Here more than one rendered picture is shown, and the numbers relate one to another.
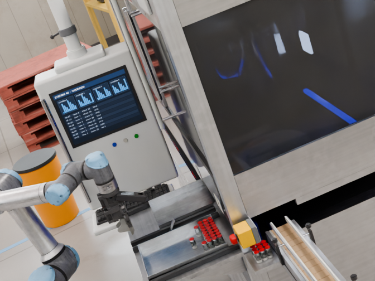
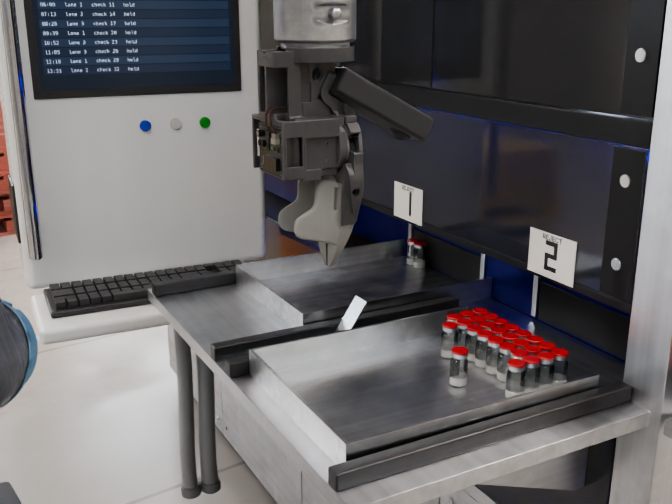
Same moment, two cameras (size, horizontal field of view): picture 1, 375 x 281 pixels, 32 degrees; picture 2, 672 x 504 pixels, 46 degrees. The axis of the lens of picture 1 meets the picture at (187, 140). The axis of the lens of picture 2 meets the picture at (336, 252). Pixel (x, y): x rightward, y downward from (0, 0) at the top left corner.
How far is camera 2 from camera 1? 194 cm
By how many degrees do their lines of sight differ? 22
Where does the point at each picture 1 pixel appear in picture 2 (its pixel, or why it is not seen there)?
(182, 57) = not seen: outside the picture
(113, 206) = (314, 117)
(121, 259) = (14, 463)
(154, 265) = (332, 418)
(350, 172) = not seen: outside the picture
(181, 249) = (407, 383)
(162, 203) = (273, 281)
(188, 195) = (346, 275)
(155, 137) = (245, 143)
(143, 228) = (233, 322)
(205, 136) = not seen: outside the picture
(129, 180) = (151, 232)
